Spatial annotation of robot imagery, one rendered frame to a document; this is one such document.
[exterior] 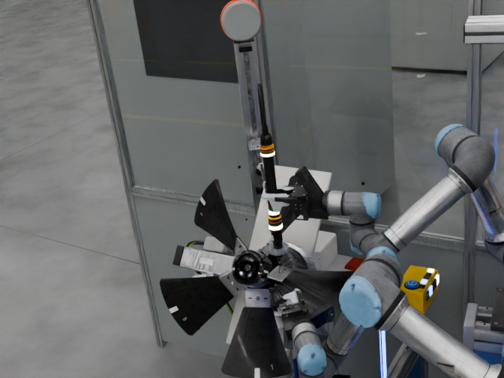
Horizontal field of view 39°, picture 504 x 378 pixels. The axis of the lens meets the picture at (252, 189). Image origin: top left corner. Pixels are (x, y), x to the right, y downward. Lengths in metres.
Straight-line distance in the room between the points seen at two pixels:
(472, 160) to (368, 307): 0.57
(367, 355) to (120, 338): 1.56
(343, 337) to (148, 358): 2.16
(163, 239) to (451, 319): 1.48
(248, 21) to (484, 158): 1.10
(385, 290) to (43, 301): 3.34
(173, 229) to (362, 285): 1.96
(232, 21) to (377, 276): 1.31
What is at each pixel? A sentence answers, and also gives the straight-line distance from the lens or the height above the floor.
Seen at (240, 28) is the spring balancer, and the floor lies 1.86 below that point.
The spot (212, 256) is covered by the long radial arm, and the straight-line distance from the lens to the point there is 2.65.
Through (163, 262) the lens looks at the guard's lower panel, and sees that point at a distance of 3.77.
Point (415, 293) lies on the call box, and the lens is 2.48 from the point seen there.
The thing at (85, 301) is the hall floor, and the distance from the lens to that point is 4.73.
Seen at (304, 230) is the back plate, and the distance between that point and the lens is 2.63.
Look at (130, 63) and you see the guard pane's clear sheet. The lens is 3.37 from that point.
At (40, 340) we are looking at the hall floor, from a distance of 4.49.
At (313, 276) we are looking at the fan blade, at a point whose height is 1.19.
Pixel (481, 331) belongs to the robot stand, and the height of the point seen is 0.98.
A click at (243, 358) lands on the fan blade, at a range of 2.38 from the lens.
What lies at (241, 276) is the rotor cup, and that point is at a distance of 2.39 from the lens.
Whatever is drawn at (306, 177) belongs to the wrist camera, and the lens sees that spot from 2.18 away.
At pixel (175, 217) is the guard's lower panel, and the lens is 3.56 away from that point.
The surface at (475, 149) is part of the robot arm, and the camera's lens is 2.12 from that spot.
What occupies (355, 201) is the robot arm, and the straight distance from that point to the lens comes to 2.15.
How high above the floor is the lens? 2.46
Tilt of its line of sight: 25 degrees down
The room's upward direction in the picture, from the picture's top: 7 degrees counter-clockwise
